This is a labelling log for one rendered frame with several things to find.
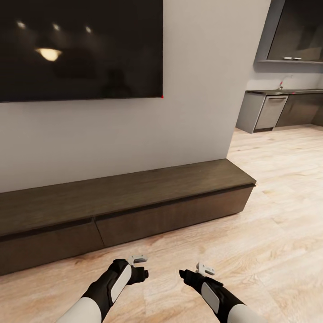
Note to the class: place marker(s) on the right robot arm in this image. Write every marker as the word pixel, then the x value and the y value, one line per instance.
pixel 227 307

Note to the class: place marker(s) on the dishwasher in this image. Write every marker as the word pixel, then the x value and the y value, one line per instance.
pixel 270 112

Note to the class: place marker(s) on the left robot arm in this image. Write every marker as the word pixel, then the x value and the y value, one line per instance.
pixel 101 295

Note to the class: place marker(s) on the cabinet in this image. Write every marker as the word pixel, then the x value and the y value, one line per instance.
pixel 318 56
pixel 55 222
pixel 292 31

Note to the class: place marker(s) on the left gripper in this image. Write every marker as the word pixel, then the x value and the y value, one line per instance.
pixel 138 275

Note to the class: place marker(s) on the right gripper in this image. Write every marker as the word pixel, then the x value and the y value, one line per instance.
pixel 190 278

